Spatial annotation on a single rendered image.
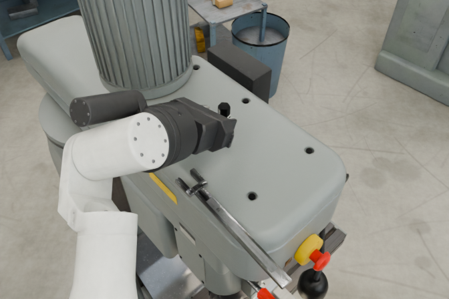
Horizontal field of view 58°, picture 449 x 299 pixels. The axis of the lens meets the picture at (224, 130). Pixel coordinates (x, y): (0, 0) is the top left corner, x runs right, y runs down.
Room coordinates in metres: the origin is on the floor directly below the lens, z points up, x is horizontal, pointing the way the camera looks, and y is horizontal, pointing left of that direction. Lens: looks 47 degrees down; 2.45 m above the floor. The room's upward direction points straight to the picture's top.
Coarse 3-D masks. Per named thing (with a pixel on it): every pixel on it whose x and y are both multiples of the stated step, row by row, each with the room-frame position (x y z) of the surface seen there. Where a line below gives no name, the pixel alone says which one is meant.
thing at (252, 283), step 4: (248, 280) 0.31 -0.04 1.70; (252, 284) 0.30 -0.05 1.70; (256, 284) 0.30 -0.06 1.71; (256, 288) 0.29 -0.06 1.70; (260, 288) 0.29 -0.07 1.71; (264, 288) 0.29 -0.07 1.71; (260, 292) 0.28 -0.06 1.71; (264, 292) 0.28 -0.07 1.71; (268, 292) 0.28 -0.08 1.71; (260, 296) 0.28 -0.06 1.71; (264, 296) 0.27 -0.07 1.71; (268, 296) 0.27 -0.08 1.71; (272, 296) 0.28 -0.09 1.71
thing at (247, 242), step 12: (192, 168) 0.42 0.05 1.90; (180, 180) 0.40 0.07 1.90; (204, 180) 0.40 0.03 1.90; (192, 192) 0.37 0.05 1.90; (204, 192) 0.37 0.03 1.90; (204, 204) 0.35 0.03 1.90; (216, 204) 0.35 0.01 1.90; (216, 216) 0.33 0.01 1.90; (228, 216) 0.33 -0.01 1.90; (228, 228) 0.31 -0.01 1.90; (240, 228) 0.31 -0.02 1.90; (240, 240) 0.29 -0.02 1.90; (252, 240) 0.29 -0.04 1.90; (252, 252) 0.27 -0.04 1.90; (264, 252) 0.27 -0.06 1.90; (264, 264) 0.25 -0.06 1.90; (276, 264) 0.25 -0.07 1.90; (276, 276) 0.23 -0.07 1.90; (288, 276) 0.23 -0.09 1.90
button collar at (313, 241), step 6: (312, 234) 0.36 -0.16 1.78; (306, 240) 0.34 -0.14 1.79; (312, 240) 0.34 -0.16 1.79; (318, 240) 0.34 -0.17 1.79; (300, 246) 0.34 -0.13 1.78; (306, 246) 0.33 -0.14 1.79; (312, 246) 0.33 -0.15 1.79; (318, 246) 0.34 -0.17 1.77; (300, 252) 0.33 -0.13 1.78; (306, 252) 0.32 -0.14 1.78; (294, 258) 0.33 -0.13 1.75; (300, 258) 0.32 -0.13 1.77; (306, 258) 0.32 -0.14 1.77
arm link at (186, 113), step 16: (176, 112) 0.39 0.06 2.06; (192, 112) 0.44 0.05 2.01; (208, 112) 0.45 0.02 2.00; (192, 128) 0.38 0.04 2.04; (208, 128) 0.40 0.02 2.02; (224, 128) 0.42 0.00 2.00; (192, 144) 0.37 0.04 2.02; (208, 144) 0.40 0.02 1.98; (224, 144) 0.41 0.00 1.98; (176, 160) 0.35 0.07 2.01
